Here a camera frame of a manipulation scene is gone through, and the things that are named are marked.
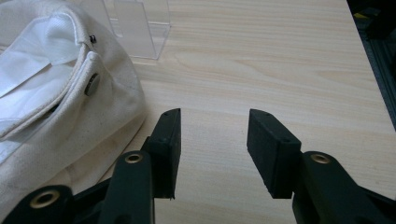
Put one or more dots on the black metal frame rail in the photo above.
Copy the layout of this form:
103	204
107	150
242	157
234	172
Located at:
378	59

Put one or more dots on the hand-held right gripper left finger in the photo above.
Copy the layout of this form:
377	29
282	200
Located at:
166	146

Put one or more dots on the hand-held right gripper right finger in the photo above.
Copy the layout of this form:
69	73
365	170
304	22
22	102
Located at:
272	152

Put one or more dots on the white canvas bag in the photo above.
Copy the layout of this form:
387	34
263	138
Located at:
62	102

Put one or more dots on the clear acrylic stand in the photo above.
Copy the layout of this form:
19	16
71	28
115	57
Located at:
137	26

